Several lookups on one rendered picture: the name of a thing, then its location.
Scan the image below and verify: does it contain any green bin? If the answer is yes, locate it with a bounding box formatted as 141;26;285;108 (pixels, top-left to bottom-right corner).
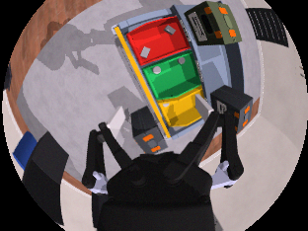
141;50;201;100

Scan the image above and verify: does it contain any yellow long thin bar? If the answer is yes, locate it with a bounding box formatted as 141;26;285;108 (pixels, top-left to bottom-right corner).
115;27;171;138

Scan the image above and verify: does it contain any red open bin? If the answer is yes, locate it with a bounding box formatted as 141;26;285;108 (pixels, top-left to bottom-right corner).
126;16;190;65

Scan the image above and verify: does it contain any yellow open bin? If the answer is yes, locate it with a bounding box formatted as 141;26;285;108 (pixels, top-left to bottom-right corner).
156;85;204;126

